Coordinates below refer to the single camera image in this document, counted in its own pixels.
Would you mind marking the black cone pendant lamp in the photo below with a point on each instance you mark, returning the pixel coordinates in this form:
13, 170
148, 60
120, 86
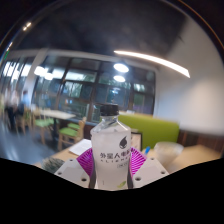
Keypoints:
49, 76
39, 70

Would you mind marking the white-labelled clear drink bottle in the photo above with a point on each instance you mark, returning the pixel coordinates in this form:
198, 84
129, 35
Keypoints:
110, 153

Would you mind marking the small blue-capped bottle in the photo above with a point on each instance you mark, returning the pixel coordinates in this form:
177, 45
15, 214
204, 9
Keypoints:
147, 150

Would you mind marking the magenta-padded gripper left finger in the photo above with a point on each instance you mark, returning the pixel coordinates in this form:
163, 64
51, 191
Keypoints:
70, 171

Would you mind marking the light wooden dining table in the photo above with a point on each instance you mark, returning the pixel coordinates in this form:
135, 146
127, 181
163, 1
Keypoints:
58, 114

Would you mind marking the person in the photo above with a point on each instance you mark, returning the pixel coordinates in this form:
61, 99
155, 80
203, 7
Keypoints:
10, 105
23, 106

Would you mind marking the curved linear ceiling light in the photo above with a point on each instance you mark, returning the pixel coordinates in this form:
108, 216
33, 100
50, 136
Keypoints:
156, 61

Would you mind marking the green-cushioned wooden chairs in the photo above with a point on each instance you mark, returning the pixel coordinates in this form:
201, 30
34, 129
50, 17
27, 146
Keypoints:
68, 131

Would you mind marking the white bowl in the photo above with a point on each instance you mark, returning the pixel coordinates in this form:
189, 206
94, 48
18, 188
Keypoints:
168, 151

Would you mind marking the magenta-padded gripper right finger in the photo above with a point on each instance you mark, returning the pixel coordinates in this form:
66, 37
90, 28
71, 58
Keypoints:
151, 171

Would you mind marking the green booth bench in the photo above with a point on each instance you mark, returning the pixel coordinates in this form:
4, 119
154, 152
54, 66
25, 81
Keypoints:
156, 130

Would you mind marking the round pendant lamp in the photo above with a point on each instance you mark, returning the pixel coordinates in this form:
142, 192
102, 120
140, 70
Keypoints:
121, 67

